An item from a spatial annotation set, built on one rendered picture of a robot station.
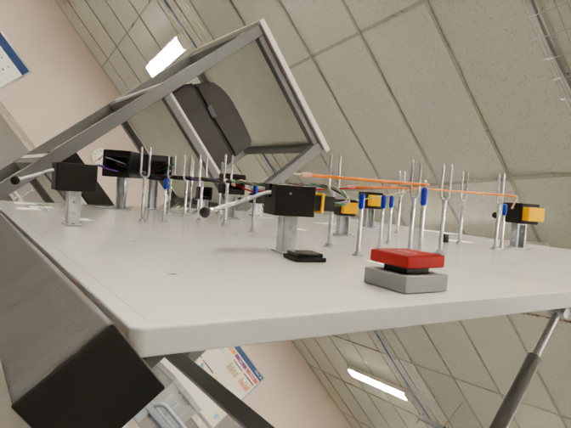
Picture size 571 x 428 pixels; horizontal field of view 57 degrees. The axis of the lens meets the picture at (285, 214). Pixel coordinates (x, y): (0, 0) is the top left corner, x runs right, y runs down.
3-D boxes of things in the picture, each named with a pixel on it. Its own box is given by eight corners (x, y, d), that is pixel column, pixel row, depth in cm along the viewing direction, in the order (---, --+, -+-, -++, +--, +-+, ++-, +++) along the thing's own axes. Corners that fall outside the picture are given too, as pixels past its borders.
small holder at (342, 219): (341, 232, 109) (343, 198, 109) (357, 237, 101) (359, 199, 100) (319, 231, 108) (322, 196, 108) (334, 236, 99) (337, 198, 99)
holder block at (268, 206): (262, 212, 70) (265, 183, 70) (301, 215, 72) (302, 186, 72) (274, 215, 66) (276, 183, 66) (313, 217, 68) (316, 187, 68)
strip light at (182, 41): (175, 35, 527) (181, 31, 530) (144, 66, 638) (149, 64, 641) (185, 50, 532) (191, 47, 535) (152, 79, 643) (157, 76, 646)
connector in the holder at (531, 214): (537, 221, 101) (539, 207, 101) (544, 222, 99) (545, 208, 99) (521, 220, 100) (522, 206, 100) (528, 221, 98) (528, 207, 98)
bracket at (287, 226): (270, 250, 71) (273, 213, 71) (286, 250, 72) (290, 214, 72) (283, 255, 67) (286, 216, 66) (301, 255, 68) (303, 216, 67)
